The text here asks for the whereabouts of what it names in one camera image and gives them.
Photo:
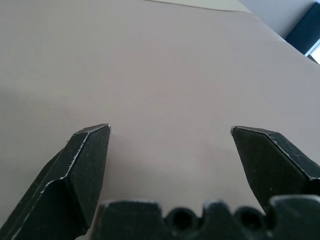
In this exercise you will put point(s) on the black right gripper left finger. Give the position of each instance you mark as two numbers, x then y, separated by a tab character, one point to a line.
75	175

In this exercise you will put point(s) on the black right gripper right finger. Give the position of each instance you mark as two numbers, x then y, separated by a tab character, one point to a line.
270	162

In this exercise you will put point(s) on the dark blue panel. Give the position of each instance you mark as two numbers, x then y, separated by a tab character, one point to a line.
303	28

